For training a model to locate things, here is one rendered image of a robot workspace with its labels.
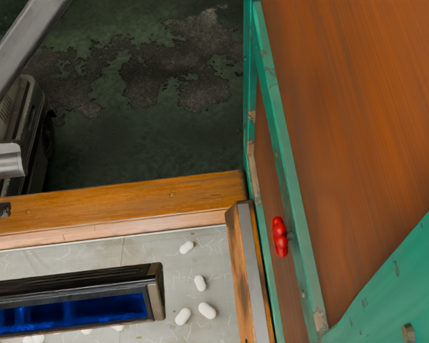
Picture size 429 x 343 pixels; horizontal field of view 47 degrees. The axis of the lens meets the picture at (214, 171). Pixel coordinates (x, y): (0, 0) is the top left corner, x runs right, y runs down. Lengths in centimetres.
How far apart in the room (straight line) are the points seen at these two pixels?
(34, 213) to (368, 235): 91
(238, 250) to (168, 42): 158
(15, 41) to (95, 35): 154
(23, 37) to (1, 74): 8
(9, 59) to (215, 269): 56
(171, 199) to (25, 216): 32
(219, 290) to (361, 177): 74
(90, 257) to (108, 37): 154
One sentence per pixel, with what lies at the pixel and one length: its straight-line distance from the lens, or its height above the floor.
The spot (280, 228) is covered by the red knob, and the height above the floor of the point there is 126.
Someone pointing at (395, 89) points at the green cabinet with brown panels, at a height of 154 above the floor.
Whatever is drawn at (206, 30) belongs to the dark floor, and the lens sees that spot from 240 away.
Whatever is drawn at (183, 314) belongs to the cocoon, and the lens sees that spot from 100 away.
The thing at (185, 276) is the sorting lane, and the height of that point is 74.
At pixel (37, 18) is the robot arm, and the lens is 95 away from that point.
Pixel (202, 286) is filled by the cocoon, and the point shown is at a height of 76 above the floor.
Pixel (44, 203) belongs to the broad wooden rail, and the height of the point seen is 76.
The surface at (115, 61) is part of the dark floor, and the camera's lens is 235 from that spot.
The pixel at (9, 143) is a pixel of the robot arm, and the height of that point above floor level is 97.
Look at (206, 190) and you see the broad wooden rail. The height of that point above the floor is 76.
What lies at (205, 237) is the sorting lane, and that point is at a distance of 106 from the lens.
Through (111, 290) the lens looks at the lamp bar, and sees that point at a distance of 66.
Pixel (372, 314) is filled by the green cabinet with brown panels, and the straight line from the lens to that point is 28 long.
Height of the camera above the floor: 173
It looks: 62 degrees down
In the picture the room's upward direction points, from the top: 6 degrees counter-clockwise
